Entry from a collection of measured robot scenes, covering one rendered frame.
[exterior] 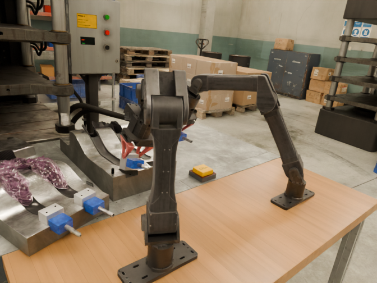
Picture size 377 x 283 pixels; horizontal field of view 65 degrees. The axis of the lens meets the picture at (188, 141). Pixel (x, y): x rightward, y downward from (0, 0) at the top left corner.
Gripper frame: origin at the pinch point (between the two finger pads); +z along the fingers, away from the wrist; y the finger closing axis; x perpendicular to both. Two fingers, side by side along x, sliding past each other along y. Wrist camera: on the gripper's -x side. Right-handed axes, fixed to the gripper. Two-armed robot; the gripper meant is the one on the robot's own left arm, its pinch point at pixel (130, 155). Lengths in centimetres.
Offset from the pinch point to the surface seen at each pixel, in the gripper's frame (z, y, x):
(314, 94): 28, -651, -262
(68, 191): 12.6, 18.0, 1.8
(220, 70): 35, -308, -260
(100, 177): 11.5, 6.1, -2.7
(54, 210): 7.3, 26.3, 13.0
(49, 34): -8, 9, -78
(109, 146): 10.2, -3.1, -18.5
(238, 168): 1, -52, 8
